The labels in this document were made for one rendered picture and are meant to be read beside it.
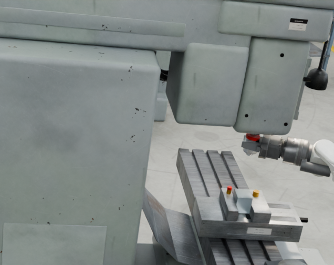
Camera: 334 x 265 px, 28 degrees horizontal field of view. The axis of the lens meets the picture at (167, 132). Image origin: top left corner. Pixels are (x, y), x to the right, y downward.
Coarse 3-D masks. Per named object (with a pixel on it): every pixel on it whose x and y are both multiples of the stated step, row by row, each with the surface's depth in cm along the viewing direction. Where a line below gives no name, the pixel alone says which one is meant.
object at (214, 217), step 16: (224, 192) 225; (208, 208) 222; (224, 208) 221; (272, 208) 228; (288, 208) 229; (208, 224) 216; (224, 224) 217; (240, 224) 218; (256, 224) 218; (272, 224) 219; (288, 224) 220; (272, 240) 222; (288, 240) 223
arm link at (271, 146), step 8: (264, 136) 215; (272, 136) 216; (264, 144) 210; (272, 144) 211; (280, 144) 211; (288, 144) 210; (296, 144) 210; (264, 152) 210; (272, 152) 211; (280, 152) 211; (288, 152) 210; (296, 152) 209; (288, 160) 211
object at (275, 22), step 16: (224, 0) 182; (224, 16) 183; (240, 16) 184; (256, 16) 184; (272, 16) 185; (288, 16) 186; (304, 16) 186; (320, 16) 187; (224, 32) 185; (240, 32) 186; (256, 32) 186; (272, 32) 187; (288, 32) 188; (304, 32) 188; (320, 32) 189
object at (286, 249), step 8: (192, 224) 240; (152, 240) 246; (160, 248) 229; (200, 248) 227; (280, 248) 233; (288, 248) 234; (296, 248) 235; (160, 256) 228; (168, 256) 220; (288, 256) 230; (296, 256) 230; (160, 264) 227; (168, 264) 216; (176, 264) 217; (184, 264) 217
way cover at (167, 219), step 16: (144, 192) 227; (144, 208) 208; (160, 208) 236; (160, 224) 223; (176, 224) 235; (160, 240) 212; (176, 240) 225; (192, 240) 229; (176, 256) 216; (192, 256) 220
